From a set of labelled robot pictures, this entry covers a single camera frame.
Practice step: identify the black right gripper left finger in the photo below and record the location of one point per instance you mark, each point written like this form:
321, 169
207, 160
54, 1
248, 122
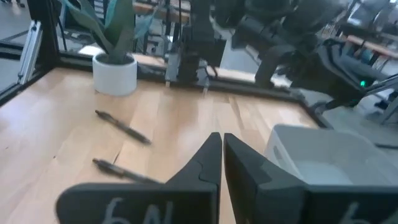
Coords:
186, 199

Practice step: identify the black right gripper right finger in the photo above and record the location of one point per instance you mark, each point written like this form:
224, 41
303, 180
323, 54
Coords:
273, 202

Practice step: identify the black click pen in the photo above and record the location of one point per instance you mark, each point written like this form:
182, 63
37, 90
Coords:
124, 127
124, 172

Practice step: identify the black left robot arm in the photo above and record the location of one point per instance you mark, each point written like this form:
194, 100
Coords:
199, 40

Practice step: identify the white plastic bin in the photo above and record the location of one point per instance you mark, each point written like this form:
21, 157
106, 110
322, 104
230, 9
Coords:
326, 149

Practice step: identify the green plant in white pot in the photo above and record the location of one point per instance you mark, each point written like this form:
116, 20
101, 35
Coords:
115, 74

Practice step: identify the silver aluminium extrusion bar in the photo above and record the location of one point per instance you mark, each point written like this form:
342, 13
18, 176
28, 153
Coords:
29, 53

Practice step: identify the black aluminium table frame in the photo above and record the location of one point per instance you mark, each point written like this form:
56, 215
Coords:
46, 31

